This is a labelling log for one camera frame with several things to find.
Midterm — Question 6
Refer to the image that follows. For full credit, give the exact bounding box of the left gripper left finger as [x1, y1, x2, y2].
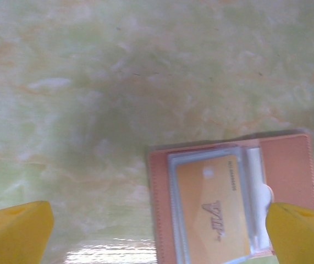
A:
[0, 200, 55, 264]

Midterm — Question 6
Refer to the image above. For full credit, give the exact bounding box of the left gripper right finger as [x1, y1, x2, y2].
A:
[266, 202, 314, 264]

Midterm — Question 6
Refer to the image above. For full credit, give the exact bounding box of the pink leather card holder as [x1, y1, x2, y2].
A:
[147, 129, 314, 264]

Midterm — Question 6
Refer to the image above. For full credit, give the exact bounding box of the gold credit card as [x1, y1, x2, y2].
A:
[175, 153, 253, 259]

